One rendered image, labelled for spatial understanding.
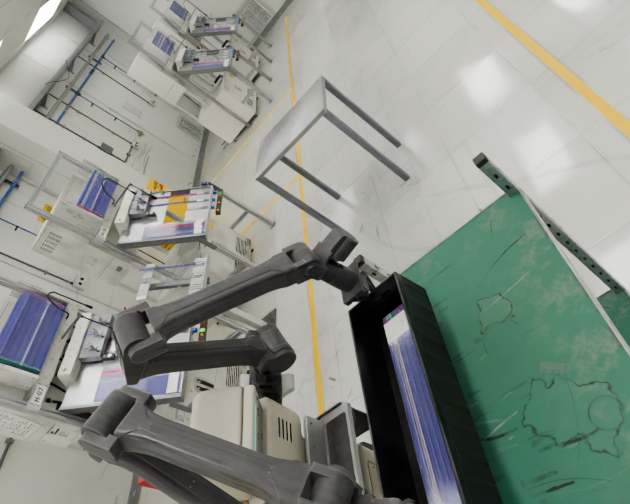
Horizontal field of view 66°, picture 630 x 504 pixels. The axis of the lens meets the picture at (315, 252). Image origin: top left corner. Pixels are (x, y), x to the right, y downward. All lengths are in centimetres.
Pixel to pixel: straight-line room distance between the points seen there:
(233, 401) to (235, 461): 35
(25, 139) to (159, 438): 553
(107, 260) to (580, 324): 375
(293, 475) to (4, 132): 575
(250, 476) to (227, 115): 677
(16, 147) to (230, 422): 546
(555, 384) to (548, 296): 19
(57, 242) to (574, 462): 390
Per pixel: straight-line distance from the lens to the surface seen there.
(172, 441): 82
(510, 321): 116
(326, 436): 130
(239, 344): 116
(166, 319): 98
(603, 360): 104
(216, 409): 112
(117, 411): 88
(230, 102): 725
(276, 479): 76
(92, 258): 433
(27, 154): 630
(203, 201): 435
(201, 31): 857
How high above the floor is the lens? 185
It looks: 29 degrees down
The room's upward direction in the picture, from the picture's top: 59 degrees counter-clockwise
